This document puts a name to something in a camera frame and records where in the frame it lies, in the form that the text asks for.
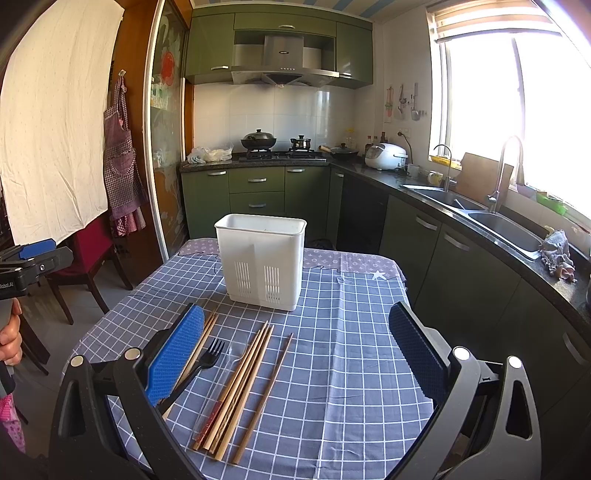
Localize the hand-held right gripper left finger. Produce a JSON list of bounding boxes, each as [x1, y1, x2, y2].
[[48, 304, 206, 480]]

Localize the white rice cooker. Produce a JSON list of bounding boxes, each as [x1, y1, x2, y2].
[[365, 142, 409, 171]]

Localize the pink patterned garment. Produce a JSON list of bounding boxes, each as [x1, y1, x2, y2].
[[0, 394, 27, 454]]

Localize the frying pan with lid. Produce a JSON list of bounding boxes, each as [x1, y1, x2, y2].
[[321, 143, 360, 161]]

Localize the clear plastic spoon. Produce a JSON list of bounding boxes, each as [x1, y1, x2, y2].
[[191, 337, 252, 444]]

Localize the steel double sink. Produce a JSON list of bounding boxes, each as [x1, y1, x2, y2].
[[401, 184, 546, 259]]

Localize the black wok with lid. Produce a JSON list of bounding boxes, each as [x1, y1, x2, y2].
[[240, 129, 279, 152]]

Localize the wooden cutting board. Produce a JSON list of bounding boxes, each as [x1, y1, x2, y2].
[[455, 152, 515, 207]]

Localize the window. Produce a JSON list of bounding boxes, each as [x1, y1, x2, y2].
[[429, 0, 591, 259]]

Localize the window blind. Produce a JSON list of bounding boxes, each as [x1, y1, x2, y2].
[[429, 0, 550, 44]]

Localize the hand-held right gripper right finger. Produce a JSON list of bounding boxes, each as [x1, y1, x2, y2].
[[388, 302, 543, 480]]

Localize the tall steel faucet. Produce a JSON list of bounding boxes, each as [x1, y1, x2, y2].
[[487, 135, 527, 214]]

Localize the green wall cabinets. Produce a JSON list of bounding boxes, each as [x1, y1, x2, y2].
[[184, 9, 375, 90]]

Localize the blue checked tablecloth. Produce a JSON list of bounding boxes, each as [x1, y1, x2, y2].
[[69, 251, 462, 480]]

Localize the white hanging sheet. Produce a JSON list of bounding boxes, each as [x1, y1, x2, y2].
[[0, 0, 125, 248]]

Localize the dark brown wooden chopstick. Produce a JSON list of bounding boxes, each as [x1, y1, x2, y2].
[[231, 333, 295, 466]]

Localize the black stone countertop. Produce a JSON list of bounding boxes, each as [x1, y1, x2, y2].
[[179, 151, 591, 324]]

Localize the person's left hand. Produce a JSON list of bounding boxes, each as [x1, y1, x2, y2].
[[0, 299, 23, 366]]

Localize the steel range hood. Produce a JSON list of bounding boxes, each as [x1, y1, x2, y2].
[[212, 30, 340, 88]]

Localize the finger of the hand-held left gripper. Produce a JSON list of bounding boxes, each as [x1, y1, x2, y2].
[[0, 239, 57, 265], [0, 246, 75, 284]]

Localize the purple patterned cloth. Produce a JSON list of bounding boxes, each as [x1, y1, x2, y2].
[[178, 237, 407, 283]]

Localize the clear plastic bag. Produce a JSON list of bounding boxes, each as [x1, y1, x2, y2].
[[186, 144, 235, 165]]

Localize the green plastic container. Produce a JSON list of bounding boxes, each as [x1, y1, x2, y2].
[[536, 190, 568, 216]]

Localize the small steel faucet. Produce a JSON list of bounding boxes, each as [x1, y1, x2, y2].
[[433, 144, 456, 193]]

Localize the gas stove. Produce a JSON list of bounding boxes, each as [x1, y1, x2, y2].
[[238, 149, 328, 162]]

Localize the red chair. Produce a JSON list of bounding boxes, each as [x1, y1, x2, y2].
[[46, 216, 134, 325]]

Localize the white plastic utensil holder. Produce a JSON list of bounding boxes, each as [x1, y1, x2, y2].
[[214, 213, 308, 313]]

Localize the crumpled grey rag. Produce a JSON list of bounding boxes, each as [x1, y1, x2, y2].
[[540, 229, 576, 280]]

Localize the black plastic fork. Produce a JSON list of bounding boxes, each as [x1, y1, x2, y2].
[[159, 338, 226, 408]]

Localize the frosted glass sliding door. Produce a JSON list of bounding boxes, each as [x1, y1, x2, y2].
[[148, 0, 195, 273]]

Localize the purple checked apron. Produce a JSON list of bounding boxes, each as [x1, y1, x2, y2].
[[102, 71, 149, 238]]

